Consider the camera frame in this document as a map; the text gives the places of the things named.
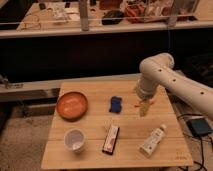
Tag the black candy bar box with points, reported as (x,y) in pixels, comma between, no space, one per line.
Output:
(110,140)

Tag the orange carrot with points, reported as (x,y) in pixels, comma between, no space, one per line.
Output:
(152,101)

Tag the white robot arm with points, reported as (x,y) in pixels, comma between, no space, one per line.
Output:
(158,70)

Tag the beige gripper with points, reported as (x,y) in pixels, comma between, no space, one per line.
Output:
(144,107)

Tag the grey metal post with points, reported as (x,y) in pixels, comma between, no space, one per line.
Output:
(83,11)

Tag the blue sponge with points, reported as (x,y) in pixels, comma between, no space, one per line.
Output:
(115,104)

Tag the orange wooden bowl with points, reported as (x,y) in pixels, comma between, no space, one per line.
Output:
(72,105)

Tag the white tube bottle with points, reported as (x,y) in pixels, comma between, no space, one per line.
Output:
(150,144)

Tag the black power adapter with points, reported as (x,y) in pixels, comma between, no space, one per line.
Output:
(199,127)

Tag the black bag on shelf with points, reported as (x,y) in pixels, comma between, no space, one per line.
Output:
(112,17)

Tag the grey metal rail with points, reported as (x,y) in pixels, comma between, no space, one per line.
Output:
(51,88)

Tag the white cup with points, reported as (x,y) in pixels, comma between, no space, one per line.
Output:
(74,140)

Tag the orange object on shelf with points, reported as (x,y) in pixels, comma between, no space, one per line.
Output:
(134,13)

